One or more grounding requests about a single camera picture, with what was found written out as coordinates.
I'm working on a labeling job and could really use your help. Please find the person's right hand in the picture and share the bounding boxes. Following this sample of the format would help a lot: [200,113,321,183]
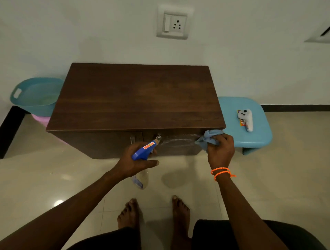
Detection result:
[207,133,235,171]

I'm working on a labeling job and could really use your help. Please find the person's left hand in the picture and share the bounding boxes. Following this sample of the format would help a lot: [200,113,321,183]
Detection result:
[114,142,160,179]

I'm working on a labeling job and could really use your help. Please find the blue-headed clear spray bottle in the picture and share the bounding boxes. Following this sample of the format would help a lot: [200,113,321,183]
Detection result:
[131,139,161,190]

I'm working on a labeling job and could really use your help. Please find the light blue cleaning cloth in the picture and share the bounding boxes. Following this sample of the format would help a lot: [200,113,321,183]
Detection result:
[194,129,224,152]

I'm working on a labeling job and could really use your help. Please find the person's left forearm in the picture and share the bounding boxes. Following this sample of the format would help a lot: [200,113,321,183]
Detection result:
[0,167,127,250]

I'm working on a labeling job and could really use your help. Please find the person's right forearm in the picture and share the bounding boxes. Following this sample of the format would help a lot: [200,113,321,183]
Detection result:
[216,173,289,250]

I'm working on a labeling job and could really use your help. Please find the white handheld controller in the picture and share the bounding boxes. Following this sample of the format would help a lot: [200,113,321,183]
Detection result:
[237,109,254,132]

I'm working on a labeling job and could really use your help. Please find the light blue plastic stool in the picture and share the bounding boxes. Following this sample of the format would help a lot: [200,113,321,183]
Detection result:
[218,96,273,156]

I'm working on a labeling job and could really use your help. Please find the person's left foot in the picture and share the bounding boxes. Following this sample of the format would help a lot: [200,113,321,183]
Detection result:
[117,198,141,230]

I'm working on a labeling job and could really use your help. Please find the person's foot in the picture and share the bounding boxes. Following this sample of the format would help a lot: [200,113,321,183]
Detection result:
[117,198,141,230]
[171,195,192,250]

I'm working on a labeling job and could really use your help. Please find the person's right foot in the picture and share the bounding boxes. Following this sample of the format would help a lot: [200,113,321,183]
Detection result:
[171,195,192,250]

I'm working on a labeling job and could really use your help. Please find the dark brown wooden cabinet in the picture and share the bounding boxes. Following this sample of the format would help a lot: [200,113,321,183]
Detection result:
[46,62,227,160]

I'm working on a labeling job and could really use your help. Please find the black shorts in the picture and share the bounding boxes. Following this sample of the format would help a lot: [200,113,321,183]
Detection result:
[67,219,327,250]

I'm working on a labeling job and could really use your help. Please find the pink plastic stool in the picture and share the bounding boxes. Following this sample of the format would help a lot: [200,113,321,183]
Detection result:
[31,113,51,128]

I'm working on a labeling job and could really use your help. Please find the teal plastic basin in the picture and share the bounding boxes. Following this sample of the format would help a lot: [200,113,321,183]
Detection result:
[10,77,64,117]

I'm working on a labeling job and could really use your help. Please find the orange thread bracelet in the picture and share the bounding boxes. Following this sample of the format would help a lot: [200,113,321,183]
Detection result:
[210,167,237,182]

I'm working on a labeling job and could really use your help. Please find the white wall socket switch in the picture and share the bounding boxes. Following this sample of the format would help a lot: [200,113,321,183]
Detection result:
[156,5,194,40]

